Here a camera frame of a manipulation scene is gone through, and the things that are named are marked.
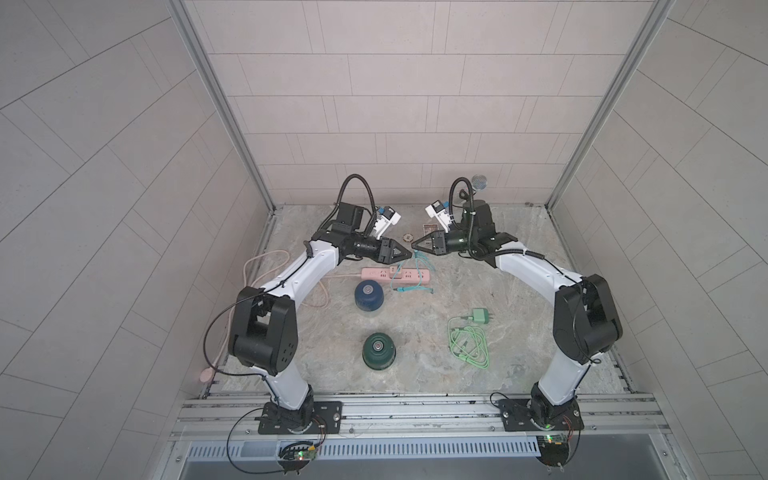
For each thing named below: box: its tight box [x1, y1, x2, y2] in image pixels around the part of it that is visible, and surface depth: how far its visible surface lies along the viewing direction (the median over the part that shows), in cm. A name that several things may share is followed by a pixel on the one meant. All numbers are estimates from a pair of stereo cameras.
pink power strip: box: [360, 268, 431, 284], surface depth 96 cm
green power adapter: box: [468, 308, 493, 325], surface depth 88 cm
